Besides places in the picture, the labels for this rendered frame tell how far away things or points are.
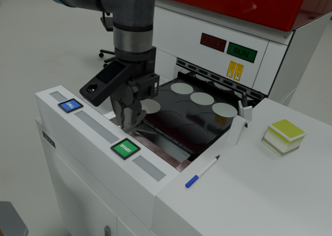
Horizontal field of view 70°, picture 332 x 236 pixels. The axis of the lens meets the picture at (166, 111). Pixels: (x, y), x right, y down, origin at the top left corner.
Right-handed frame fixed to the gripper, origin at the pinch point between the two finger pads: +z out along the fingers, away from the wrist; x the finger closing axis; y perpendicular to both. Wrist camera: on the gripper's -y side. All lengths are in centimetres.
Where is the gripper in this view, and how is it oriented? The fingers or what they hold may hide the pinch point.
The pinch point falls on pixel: (124, 130)
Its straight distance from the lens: 57.9
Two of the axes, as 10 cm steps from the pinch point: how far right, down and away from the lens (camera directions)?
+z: -1.0, 8.2, 5.7
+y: 6.6, -3.7, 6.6
